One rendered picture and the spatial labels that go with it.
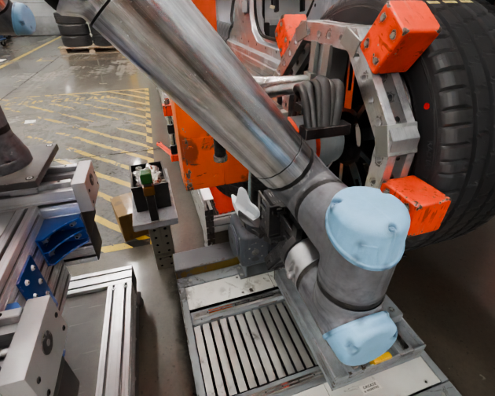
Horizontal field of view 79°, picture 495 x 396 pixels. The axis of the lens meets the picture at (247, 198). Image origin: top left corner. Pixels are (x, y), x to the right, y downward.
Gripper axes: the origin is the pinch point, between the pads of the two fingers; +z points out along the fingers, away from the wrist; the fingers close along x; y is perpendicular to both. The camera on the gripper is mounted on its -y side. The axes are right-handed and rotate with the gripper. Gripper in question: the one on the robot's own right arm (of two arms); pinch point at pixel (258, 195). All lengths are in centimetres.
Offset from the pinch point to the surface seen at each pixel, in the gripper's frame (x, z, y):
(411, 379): -51, -18, -75
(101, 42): 99, 839, -61
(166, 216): 19, 51, -38
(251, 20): -45, 137, 23
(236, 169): -11, 55, -24
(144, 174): 24, 49, -17
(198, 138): 3, 55, -9
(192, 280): 13, 49, -75
